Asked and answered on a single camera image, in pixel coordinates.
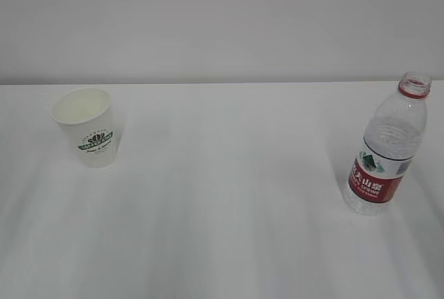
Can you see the clear plastic water bottle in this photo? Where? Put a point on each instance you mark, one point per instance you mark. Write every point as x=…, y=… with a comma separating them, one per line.
x=390, y=141

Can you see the white paper coffee cup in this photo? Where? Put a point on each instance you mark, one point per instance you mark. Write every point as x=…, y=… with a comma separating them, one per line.
x=85, y=117

